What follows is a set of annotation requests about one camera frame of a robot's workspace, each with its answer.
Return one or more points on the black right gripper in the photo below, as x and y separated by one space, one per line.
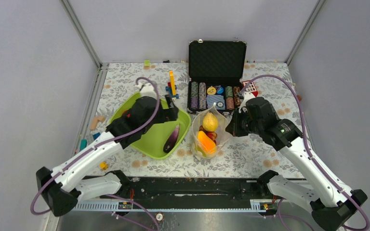
236 131

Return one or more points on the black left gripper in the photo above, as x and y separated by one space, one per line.
170 114

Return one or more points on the clear zip top bag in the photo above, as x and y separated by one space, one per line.
222 135

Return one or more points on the yellow lemon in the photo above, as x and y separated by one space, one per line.
210 123

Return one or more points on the orange yellow mango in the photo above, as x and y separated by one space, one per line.
207 145

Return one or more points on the green starfruit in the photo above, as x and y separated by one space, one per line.
200 152

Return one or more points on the purple eggplant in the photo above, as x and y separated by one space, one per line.
172 139

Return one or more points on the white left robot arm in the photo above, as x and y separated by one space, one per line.
63 186

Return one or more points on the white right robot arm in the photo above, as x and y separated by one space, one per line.
330 201

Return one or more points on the floral tablecloth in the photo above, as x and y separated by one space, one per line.
245 157

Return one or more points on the toy brick car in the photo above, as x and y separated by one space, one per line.
171 86

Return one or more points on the red toy brick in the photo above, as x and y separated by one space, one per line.
250 87

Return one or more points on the tan wooden block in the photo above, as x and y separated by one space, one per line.
96 121

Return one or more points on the blue toy block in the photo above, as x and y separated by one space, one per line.
96 135

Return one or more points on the black poker chip case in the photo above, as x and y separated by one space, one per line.
213 63

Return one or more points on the teal toy block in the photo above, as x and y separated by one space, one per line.
83 144

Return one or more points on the small yellow toy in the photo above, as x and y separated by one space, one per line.
103 166

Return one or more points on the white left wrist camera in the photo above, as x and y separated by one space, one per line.
147 90

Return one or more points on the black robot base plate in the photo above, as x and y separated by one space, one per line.
195 193

